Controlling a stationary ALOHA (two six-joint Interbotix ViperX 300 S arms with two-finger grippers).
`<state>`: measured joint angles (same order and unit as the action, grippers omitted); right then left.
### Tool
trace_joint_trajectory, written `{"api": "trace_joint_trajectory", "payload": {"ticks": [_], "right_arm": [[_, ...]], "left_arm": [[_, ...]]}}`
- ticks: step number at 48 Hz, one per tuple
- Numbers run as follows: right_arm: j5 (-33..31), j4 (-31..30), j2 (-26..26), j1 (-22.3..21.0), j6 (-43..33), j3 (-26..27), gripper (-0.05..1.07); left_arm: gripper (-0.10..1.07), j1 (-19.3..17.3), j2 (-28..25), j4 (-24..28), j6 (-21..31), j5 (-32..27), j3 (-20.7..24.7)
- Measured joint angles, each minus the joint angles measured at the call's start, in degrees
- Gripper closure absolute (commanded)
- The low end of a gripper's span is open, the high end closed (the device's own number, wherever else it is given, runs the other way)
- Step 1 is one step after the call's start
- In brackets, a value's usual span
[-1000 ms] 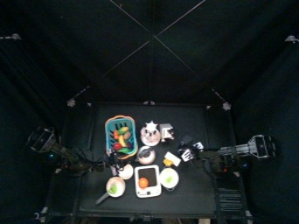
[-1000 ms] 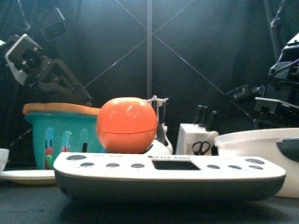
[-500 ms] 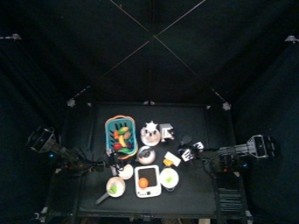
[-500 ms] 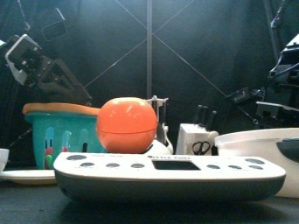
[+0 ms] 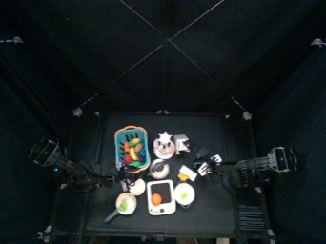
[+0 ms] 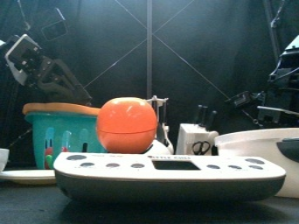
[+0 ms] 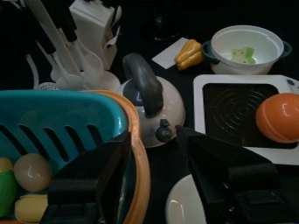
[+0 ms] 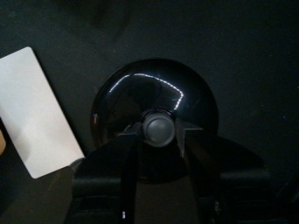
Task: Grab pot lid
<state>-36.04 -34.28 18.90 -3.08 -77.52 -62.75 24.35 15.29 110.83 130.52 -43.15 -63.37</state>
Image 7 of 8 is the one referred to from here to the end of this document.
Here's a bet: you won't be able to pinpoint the yellow toy bell pepper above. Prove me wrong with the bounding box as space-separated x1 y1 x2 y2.
172 38 207 72

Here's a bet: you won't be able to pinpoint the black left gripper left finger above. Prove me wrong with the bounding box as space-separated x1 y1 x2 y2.
40 130 134 224

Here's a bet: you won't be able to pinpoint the cream toy kettle grey handle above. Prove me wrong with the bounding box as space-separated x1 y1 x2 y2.
116 52 187 149

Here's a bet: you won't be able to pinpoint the green vegetable slice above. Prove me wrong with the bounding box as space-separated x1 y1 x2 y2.
230 46 258 66

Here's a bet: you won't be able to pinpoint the white slotted skimmer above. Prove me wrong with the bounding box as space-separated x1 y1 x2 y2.
36 81 62 91

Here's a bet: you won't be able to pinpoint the white toy pot grey handles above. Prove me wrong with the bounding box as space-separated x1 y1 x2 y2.
200 24 294 75

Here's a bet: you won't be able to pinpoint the black handled white spoon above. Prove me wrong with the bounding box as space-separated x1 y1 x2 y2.
40 0 106 88

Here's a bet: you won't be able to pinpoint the cream handled toy utensil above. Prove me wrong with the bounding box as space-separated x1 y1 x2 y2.
23 0 86 88

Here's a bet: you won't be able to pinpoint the white plate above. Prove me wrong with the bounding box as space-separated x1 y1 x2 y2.
164 173 211 224

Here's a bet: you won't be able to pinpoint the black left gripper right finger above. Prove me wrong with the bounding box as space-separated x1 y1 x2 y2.
174 124 299 224

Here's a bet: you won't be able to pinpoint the orange toy ball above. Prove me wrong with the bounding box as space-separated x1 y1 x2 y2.
255 92 299 144

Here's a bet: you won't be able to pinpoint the white toy stove black burner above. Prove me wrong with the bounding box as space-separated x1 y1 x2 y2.
191 73 299 166

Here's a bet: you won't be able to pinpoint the beige toy egg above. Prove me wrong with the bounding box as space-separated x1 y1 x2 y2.
12 152 54 193

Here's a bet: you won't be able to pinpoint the white toy knife block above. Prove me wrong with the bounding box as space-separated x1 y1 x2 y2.
68 0 124 72

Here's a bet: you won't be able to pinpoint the green toy corn cob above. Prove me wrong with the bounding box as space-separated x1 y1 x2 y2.
0 157 20 219

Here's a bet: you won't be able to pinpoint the teal basket with orange rim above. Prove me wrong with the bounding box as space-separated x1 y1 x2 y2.
0 88 152 224

